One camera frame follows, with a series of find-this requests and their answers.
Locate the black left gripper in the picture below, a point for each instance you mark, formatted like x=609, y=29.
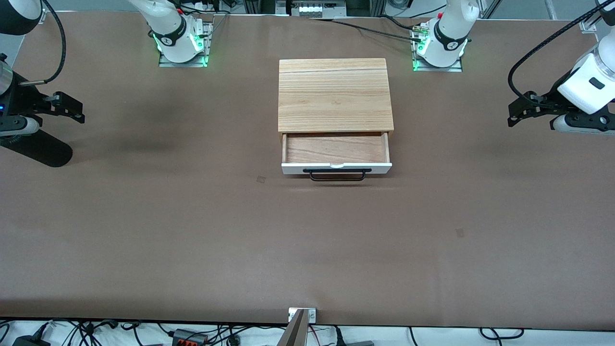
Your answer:
x=550, y=98

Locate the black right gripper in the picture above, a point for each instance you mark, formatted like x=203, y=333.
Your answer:
x=30, y=102

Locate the white front wooden drawer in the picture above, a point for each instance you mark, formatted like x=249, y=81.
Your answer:
x=336, y=149

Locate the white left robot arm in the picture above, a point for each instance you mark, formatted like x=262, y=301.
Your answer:
x=449, y=33

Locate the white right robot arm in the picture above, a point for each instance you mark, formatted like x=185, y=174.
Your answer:
x=173, y=29

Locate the light wooden drawer cabinet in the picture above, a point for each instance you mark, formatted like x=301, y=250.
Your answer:
x=336, y=96

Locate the white terminal block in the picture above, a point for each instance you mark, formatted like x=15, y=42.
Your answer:
x=312, y=9

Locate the black power adapter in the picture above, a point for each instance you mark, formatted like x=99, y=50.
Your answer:
x=29, y=342

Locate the black orange connector block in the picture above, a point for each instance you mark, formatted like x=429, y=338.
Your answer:
x=190, y=339

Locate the black power plug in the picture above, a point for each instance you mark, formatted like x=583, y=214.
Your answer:
x=338, y=336

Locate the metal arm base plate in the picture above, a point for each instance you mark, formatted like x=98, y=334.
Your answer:
x=185, y=64
x=451, y=69

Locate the metal corner bracket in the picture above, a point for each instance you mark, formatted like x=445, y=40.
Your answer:
x=587, y=25

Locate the aluminium frame post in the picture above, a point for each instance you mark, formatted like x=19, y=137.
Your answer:
x=264, y=6

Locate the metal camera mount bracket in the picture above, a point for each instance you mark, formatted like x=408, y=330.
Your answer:
x=295, y=331

